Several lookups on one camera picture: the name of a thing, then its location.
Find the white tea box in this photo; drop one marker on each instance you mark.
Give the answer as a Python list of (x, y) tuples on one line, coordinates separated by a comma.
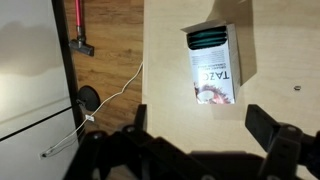
[(214, 58)]

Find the small metal piece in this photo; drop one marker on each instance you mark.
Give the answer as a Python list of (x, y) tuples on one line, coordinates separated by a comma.
[(297, 88)]

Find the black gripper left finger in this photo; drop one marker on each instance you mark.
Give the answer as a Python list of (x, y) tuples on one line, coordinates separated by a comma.
[(140, 121)]

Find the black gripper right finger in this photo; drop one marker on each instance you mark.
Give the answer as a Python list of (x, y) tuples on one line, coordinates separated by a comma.
[(265, 129)]

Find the pink vacuum cleaner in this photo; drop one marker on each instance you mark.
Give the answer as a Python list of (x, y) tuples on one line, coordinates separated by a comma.
[(79, 43)]

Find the black round lamp base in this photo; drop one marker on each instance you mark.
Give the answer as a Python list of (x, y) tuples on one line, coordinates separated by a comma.
[(88, 97)]

